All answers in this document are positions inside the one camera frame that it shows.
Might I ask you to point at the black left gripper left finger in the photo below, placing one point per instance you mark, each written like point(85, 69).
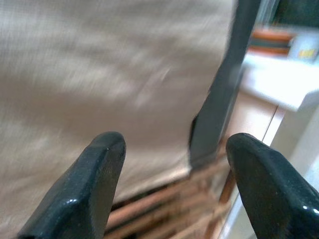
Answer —
point(82, 194)

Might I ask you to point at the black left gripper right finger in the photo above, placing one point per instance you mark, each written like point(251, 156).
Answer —
point(274, 194)

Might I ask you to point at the fridge door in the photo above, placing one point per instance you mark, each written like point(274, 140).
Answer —
point(99, 62)

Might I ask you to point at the beige cabinet side panel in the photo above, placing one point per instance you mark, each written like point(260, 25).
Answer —
point(251, 117)

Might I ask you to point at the wooden slat pallet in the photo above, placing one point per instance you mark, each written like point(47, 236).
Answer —
point(162, 211)

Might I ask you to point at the white kitchen counter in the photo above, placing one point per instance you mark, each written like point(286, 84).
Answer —
point(274, 82)

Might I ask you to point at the white box yellow label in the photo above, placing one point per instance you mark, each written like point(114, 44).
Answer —
point(305, 48)

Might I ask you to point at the orange striped box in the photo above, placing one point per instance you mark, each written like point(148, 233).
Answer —
point(271, 41)

